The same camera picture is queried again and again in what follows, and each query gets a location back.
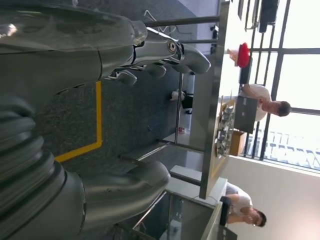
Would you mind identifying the person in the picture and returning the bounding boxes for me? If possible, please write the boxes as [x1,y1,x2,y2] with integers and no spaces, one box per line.
[225,182,267,228]
[238,83,292,122]

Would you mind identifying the black case white label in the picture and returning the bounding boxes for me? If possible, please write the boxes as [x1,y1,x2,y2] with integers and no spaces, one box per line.
[238,57,253,85]

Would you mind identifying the white table metal legs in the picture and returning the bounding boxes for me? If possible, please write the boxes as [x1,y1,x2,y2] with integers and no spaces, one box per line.
[119,0,231,200]
[132,165,238,240]

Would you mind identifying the person's foot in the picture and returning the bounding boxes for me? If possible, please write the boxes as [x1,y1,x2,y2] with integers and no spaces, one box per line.
[171,89,186,102]

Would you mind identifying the brown cardboard box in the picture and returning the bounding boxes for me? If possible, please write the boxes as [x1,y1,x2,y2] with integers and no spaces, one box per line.
[229,130,248,157]

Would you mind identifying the red cap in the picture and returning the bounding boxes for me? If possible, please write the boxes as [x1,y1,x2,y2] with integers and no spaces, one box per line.
[236,42,251,69]

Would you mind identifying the silver wheel hubcap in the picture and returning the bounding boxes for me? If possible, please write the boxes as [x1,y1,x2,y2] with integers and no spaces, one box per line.
[215,105,235,159]

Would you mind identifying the black window frame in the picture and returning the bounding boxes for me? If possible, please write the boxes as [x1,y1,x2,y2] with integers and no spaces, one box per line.
[243,0,320,163]

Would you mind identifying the dark grey laptop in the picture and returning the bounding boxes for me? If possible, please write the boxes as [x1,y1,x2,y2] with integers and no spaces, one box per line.
[233,96,258,135]

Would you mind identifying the white floor cable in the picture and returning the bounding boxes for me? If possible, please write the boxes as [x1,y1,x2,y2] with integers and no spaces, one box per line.
[143,9,176,36]

